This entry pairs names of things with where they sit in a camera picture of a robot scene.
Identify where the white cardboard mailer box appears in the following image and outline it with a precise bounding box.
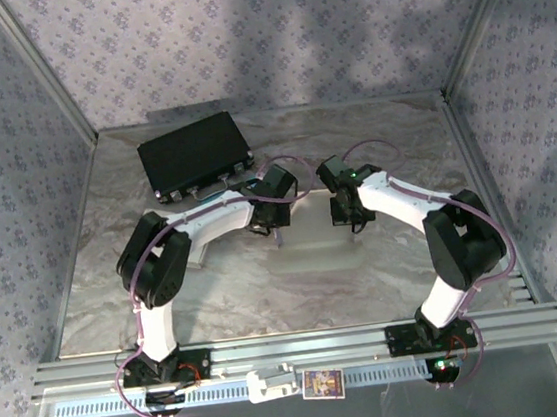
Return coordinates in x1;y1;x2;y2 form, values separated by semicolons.
256;187;367;281
140;201;210;277

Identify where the black hard carry case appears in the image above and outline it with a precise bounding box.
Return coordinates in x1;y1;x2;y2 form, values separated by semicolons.
133;108;261;209

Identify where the small picture card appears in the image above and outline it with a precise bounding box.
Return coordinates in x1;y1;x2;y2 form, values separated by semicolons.
300;365;347;403

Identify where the aluminium table side rail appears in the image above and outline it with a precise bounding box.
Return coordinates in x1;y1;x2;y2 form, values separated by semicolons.
23;130;125;361
438;83;542;312

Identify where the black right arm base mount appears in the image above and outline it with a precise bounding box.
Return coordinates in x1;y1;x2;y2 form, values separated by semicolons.
382;314;483;389

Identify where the aluminium rail beam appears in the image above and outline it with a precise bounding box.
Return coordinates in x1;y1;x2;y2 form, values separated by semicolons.
27;301;557;405

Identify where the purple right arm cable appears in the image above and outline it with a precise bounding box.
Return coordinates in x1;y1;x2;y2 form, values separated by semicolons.
339;125;531;401

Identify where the white slotted cable duct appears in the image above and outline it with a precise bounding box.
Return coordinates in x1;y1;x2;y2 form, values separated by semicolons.
51;355;430;417

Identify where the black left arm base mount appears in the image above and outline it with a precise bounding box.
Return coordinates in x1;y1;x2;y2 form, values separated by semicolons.
118;344;218;417

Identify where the white plastic bracket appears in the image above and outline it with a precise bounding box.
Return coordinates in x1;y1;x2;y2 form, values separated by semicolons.
244;361;301;405

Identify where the aluminium frame post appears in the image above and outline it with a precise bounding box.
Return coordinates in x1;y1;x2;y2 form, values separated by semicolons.
433;0;546;100
0;0;101;154

